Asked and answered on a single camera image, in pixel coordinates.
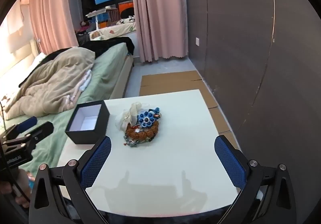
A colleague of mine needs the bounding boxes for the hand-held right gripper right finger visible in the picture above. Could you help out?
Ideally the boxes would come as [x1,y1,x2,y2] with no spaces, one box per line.
[214,135,300,224]

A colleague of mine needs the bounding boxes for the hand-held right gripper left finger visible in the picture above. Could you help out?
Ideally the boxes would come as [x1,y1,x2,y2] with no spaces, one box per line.
[29,136,112,224]

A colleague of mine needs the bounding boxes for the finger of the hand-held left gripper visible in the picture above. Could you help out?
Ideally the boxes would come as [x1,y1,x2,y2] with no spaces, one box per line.
[0,117,38,139]
[25,121,54,144]

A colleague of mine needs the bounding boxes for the black jewelry box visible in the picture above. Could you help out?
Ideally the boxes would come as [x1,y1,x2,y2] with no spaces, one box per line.
[65,100,110,145]

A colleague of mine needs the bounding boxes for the white organza pouch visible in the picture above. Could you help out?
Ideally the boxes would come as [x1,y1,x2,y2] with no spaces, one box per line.
[115,102,151,131]

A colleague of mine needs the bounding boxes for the brown seed bead bracelet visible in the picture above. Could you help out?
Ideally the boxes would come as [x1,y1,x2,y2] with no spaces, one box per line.
[125,120,159,139]

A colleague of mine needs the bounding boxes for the blue flower hair clip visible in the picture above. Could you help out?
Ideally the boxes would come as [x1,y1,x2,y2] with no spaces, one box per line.
[137,107,162,128]

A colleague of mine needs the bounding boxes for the person's left hand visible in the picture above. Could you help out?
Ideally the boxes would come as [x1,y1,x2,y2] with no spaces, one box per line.
[0,167,34,209]

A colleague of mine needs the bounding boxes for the beige comforter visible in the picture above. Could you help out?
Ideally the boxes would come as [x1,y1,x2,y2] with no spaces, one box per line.
[0,47,96,119]

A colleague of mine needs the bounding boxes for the beige padded headboard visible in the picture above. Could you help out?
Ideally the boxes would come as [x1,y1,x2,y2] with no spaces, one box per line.
[0,38,41,80]

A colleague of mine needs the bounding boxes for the bed with green sheet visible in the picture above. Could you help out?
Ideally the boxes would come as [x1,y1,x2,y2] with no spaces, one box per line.
[0,37,134,182]

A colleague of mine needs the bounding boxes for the flat cardboard sheet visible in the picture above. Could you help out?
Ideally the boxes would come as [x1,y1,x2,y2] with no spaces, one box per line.
[139,70,241,149]

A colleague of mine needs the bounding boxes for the black blanket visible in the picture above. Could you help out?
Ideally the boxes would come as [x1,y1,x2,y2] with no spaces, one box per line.
[45,37,135,64]

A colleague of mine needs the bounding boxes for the dark brown wardrobe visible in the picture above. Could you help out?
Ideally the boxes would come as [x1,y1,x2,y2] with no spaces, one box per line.
[184,0,321,189]

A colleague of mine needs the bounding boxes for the bed with printed bedding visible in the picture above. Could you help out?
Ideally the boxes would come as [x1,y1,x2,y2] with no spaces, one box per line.
[89,19,137,41]

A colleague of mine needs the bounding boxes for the white side table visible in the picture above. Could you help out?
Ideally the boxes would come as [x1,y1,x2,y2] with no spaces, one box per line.
[85,8,107,31]

